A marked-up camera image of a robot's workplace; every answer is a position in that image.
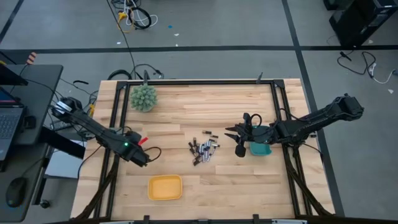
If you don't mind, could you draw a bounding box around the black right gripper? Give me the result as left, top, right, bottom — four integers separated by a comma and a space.
224, 121, 278, 146

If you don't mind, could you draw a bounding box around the yellow plastic bin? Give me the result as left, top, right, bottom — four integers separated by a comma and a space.
147, 174, 183, 202

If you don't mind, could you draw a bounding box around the teal plastic bin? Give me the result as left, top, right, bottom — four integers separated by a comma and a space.
249, 124, 273, 157

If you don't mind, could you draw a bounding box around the green potted artificial plant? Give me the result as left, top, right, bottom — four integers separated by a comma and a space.
129, 83, 159, 113

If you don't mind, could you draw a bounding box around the white panel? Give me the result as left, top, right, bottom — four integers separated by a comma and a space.
44, 139, 85, 180

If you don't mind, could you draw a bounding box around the black desk leg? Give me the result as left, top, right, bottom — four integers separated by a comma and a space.
40, 126, 86, 160

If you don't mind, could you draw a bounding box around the black power supply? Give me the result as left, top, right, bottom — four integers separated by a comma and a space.
49, 119, 75, 131

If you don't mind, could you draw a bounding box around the small black desk device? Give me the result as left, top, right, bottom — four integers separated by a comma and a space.
23, 114, 37, 130

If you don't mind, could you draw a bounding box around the black desk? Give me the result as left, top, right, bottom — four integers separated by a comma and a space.
0, 63, 65, 223

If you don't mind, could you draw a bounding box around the black computer mouse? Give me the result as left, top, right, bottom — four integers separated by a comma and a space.
5, 176, 28, 208

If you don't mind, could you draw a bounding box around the laptop computer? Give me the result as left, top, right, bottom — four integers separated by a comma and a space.
0, 86, 26, 162

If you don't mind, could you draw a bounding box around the black monitor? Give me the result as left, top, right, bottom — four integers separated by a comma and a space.
0, 63, 29, 86

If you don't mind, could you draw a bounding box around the black cabinet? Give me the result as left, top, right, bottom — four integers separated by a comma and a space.
323, 0, 398, 48

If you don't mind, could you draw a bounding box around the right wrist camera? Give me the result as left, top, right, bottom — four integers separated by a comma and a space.
234, 142, 248, 159

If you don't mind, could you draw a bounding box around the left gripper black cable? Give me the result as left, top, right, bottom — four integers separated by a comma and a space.
144, 146, 162, 163

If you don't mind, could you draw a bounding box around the black aluminium table frame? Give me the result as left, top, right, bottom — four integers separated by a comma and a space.
70, 78, 336, 224

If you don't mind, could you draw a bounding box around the thick black cable loop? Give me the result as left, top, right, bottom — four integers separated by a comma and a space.
107, 63, 165, 82

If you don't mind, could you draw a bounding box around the long black floor cable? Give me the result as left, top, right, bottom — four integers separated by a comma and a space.
106, 0, 137, 80

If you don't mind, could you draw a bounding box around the coiled black cable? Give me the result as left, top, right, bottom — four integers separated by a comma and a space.
130, 6, 152, 30

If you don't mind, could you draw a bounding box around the yellow cable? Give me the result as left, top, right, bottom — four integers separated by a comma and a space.
116, 11, 136, 34

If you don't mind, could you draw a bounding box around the white floor cable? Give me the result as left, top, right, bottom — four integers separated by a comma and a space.
368, 62, 398, 85

